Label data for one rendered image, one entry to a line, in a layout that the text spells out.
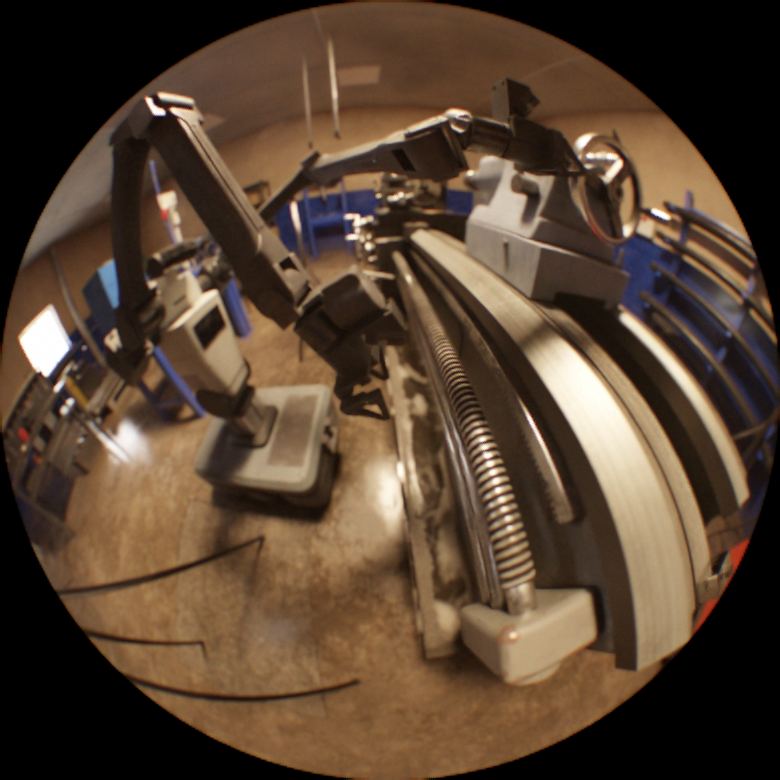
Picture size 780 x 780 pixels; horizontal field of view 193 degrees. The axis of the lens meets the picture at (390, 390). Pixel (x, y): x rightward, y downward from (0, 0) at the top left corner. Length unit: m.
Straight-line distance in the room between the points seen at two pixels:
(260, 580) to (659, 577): 1.16
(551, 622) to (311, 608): 0.91
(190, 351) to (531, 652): 0.84
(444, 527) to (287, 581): 0.72
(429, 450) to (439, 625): 0.47
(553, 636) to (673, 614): 0.12
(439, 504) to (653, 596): 0.51
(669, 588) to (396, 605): 0.88
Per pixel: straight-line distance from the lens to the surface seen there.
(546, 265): 0.44
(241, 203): 0.32
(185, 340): 0.71
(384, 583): 0.99
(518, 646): 0.26
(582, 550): 0.31
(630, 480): 0.24
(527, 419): 0.31
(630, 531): 0.24
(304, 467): 0.86
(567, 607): 0.28
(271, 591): 1.13
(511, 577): 0.28
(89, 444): 3.34
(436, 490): 0.62
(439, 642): 0.62
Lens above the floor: 0.98
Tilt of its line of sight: 46 degrees down
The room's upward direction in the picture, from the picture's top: 4 degrees counter-clockwise
